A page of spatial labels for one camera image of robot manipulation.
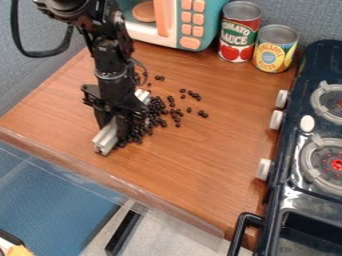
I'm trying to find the toy stove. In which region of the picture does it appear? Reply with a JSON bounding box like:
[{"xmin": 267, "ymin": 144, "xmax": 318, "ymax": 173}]
[{"xmin": 225, "ymin": 39, "xmax": 342, "ymax": 256}]

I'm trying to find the black cable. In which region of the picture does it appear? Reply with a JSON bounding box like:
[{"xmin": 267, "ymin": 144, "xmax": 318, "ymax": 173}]
[{"xmin": 9, "ymin": 0, "xmax": 75, "ymax": 59}]

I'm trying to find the red tomato can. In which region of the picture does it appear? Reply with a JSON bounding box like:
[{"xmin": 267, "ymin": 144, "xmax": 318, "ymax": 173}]
[{"xmin": 216, "ymin": 0, "xmax": 264, "ymax": 64}]

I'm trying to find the yellow pineapple can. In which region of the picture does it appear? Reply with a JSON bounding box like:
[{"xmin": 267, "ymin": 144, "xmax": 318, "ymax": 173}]
[{"xmin": 251, "ymin": 23, "xmax": 301, "ymax": 75}]

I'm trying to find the toy microwave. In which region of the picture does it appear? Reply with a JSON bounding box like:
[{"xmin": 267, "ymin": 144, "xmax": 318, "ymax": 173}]
[{"xmin": 114, "ymin": 0, "xmax": 232, "ymax": 53}]

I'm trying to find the grey metal bar tool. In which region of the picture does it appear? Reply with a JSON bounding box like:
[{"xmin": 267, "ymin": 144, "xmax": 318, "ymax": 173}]
[{"xmin": 90, "ymin": 87, "xmax": 153, "ymax": 157}]

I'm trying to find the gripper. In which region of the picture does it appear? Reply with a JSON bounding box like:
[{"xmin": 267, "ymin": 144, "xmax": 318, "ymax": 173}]
[{"xmin": 80, "ymin": 71, "xmax": 151, "ymax": 145}]

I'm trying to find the pile of black bits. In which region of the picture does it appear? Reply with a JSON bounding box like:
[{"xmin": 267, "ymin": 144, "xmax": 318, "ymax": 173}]
[{"xmin": 116, "ymin": 74, "xmax": 210, "ymax": 148}]

